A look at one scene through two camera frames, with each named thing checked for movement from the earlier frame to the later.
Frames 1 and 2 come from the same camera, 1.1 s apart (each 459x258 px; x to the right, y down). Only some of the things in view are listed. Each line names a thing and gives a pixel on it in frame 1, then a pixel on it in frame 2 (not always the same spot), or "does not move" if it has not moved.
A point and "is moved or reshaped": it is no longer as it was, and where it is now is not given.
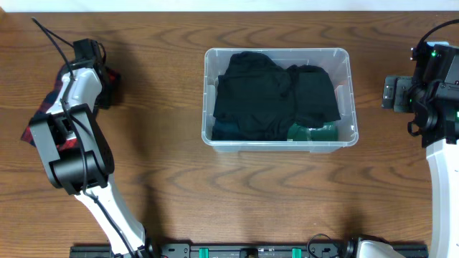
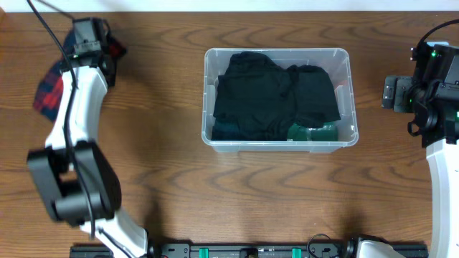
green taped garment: [328, 132] does not move
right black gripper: [403, 103] does not move
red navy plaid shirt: [109, 77] is moved or reshaped
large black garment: [261, 99] does not move
